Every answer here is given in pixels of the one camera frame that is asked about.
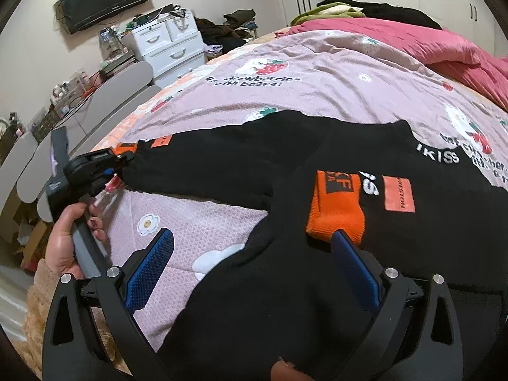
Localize pile of dark clothes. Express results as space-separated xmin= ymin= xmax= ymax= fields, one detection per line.
xmin=194 ymin=8 xmax=258 ymax=54

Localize grey bed footboard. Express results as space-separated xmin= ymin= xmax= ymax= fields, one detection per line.
xmin=0 ymin=61 xmax=161 ymax=223

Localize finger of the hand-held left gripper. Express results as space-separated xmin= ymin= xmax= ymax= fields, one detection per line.
xmin=104 ymin=151 xmax=136 ymax=179

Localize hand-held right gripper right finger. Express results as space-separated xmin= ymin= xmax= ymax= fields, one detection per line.
xmin=331 ymin=230 xmax=465 ymax=381

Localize green blanket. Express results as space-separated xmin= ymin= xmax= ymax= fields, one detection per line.
xmin=290 ymin=3 xmax=366 ymax=26

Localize white drawer cabinet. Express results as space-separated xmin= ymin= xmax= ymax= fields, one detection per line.
xmin=129 ymin=10 xmax=207 ymax=88

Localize person's left hand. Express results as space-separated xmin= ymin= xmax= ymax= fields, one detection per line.
xmin=44 ymin=202 xmax=110 ymax=280

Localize cardboard box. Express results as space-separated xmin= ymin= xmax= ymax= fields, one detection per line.
xmin=0 ymin=190 xmax=50 ymax=272

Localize person's right hand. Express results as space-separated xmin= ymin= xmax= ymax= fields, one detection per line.
xmin=270 ymin=359 xmax=314 ymax=381

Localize black set-top box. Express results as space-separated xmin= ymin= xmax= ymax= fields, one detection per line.
xmin=99 ymin=56 xmax=135 ymax=80

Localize cream cloth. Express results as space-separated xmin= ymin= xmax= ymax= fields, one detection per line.
xmin=315 ymin=2 xmax=358 ymax=14

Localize black sweater with orange cuffs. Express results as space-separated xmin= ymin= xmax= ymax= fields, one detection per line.
xmin=113 ymin=109 xmax=506 ymax=381

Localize cluttered desk items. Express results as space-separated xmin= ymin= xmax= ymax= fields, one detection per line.
xmin=0 ymin=67 xmax=100 ymax=144

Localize pink strawberry printed bedsheet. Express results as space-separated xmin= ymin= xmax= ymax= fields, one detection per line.
xmin=91 ymin=28 xmax=508 ymax=366

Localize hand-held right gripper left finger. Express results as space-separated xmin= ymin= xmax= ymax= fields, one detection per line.
xmin=42 ymin=226 xmax=175 ymax=381

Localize pink quilt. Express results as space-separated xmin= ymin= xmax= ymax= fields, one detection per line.
xmin=278 ymin=18 xmax=508 ymax=112

